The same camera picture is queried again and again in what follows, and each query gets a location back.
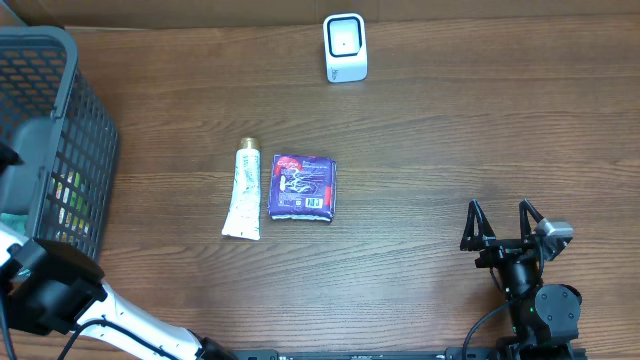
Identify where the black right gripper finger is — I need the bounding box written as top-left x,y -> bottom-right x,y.
460,199 -> 496,251
519,199 -> 544,240

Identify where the purple sanitary pad pack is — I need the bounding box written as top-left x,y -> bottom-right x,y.
267,154 -> 337,222

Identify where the white tube gold cap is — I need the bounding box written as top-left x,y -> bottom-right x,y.
222,137 -> 261,241

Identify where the teal wet wipes pack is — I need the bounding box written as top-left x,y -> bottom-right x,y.
1,213 -> 28,235

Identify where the green gold snack pouch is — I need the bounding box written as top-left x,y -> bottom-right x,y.
55,171 -> 90,236

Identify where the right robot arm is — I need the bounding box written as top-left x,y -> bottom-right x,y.
459,199 -> 586,359

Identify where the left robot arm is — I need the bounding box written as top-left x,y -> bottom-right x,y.
1,225 -> 235,359

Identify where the white barcode scanner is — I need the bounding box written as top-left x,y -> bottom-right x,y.
323,13 -> 368,83

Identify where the dark grey plastic basket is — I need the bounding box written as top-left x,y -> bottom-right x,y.
1,26 -> 120,259

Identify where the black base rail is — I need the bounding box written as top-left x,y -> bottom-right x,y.
232,347 -> 587,360

